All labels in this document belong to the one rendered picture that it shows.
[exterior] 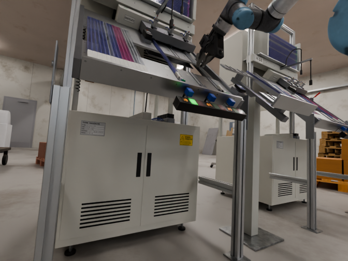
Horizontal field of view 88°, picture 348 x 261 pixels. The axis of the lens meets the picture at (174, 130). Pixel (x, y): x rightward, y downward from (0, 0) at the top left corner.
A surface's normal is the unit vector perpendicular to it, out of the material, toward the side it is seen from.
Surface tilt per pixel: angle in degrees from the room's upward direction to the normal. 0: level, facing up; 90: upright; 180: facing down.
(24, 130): 90
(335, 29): 98
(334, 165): 90
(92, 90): 90
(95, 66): 135
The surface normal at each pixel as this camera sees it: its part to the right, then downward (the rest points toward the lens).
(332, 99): -0.81, -0.09
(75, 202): 0.51, -0.04
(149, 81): 0.32, 0.67
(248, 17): 0.08, 0.76
